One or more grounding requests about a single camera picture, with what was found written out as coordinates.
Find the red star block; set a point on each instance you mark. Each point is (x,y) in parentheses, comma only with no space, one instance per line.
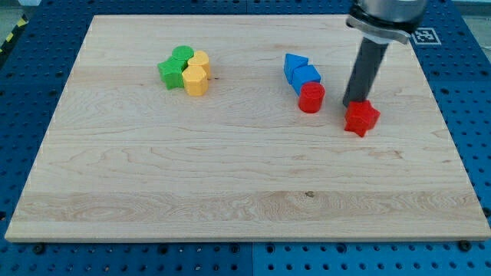
(360,117)

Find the green star block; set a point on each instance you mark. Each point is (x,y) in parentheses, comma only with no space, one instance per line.
(170,72)

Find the light wooden board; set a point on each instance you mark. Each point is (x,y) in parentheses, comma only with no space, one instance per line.
(127,160)

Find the red cylinder block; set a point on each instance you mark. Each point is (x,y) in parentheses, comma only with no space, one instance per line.
(311,97)

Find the yellow hexagon block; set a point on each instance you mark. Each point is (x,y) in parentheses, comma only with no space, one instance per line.
(195,81)

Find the blue triangle block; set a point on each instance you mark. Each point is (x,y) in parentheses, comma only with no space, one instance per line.
(292,62)

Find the blue cube block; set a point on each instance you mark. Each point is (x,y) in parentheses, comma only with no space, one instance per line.
(303,75)

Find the yellow heart block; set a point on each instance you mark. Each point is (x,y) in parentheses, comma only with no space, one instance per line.
(201,59)

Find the green cylinder block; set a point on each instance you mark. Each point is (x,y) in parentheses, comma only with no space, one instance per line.
(182,52)

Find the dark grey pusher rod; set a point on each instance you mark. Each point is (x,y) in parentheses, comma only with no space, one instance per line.
(364,71)

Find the white fiducial marker tag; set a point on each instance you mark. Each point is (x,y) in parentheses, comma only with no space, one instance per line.
(425,36)

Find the yellow black hazard tape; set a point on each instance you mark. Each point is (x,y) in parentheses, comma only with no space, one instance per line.
(13,36)

